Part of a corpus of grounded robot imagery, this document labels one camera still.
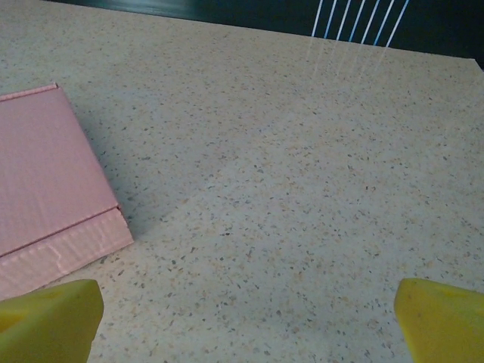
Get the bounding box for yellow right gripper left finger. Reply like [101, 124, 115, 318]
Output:
[0, 278, 104, 363]

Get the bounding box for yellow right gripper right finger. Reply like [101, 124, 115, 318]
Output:
[393, 278, 484, 363]

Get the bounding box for pink cloth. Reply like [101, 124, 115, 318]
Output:
[0, 83, 135, 299]

